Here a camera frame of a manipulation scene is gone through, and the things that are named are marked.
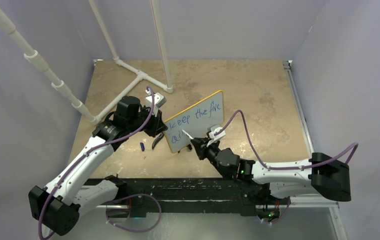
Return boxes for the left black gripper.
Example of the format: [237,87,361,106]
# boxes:
[128,105,167,138]

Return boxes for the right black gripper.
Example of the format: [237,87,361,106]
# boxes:
[192,136,229,178]

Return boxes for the white marker pen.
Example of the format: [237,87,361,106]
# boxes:
[182,129,194,139]

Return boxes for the yellow framed whiteboard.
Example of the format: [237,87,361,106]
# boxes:
[165,90,224,153]

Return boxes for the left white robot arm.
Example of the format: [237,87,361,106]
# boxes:
[28,93,167,240]

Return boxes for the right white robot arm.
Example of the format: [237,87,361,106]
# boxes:
[190,137,351,204]

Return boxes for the black handled pliers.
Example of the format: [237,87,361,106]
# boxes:
[151,132,164,150]

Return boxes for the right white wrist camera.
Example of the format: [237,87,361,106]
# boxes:
[207,124,226,146]

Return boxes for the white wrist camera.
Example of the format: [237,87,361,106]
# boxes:
[145,92,167,117]
[207,124,226,146]

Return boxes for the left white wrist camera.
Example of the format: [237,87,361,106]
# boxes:
[145,92,167,117]

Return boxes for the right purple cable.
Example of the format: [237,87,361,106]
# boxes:
[215,109,359,171]

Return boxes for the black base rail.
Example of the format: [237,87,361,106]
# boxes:
[105,175,289,218]

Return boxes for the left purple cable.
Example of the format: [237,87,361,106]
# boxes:
[38,86,156,240]

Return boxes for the right aluminium side rail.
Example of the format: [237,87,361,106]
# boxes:
[282,60,314,156]

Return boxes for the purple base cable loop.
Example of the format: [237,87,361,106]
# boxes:
[106,192,163,233]

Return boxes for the white pvc pipe frame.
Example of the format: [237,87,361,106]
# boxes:
[0,0,174,126]

